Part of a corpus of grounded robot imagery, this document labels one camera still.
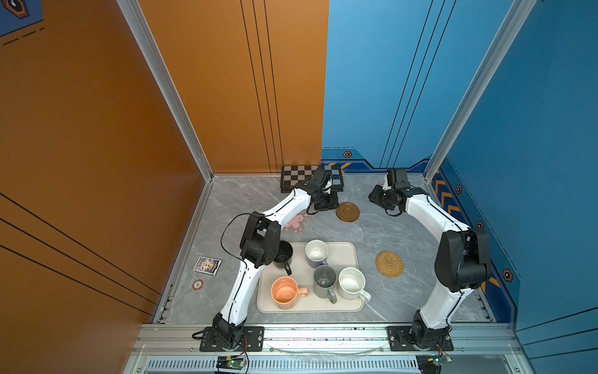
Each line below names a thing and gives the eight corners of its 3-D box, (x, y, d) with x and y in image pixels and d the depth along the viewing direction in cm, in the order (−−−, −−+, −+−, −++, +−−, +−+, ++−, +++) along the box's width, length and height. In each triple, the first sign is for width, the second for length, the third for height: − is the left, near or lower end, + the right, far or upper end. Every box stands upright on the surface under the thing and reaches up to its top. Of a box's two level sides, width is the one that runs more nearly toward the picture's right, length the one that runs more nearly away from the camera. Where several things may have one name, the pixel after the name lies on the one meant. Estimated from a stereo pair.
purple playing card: (195, 272, 90) (193, 269, 88) (202, 258, 94) (200, 255, 92) (215, 276, 89) (213, 273, 87) (221, 262, 93) (219, 259, 91)
